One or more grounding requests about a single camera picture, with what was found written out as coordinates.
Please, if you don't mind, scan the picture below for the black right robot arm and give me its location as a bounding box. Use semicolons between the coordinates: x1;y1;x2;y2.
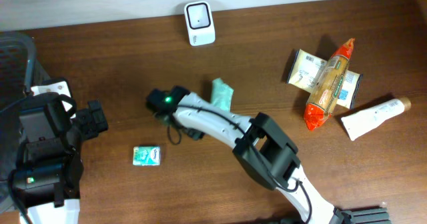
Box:
147;86;346;223

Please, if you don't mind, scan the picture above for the grey plastic mesh basket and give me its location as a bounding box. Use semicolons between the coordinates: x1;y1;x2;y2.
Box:
1;32;49;214

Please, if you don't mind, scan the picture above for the white barcode scanner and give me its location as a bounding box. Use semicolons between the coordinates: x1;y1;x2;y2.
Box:
183;1;216;47

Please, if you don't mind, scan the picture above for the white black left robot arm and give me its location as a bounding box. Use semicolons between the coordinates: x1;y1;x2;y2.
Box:
1;93;108;223

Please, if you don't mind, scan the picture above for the orange spaghetti packet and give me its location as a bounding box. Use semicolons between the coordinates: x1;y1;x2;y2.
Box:
304;38;356;131

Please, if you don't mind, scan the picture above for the teal wet wipes pack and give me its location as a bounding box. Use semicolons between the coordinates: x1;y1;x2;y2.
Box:
210;78;234;112

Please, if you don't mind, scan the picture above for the white floral cream tube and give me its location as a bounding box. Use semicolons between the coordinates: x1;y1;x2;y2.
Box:
341;97;412;141

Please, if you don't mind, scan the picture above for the white blue noodle bag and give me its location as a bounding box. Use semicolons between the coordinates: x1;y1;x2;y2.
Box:
286;49;362;109

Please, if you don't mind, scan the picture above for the teal pocket tissue pack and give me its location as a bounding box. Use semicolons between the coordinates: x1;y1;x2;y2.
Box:
132;146;161;167

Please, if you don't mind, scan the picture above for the black aluminium arm base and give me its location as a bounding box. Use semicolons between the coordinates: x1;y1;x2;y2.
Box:
266;206;392;224

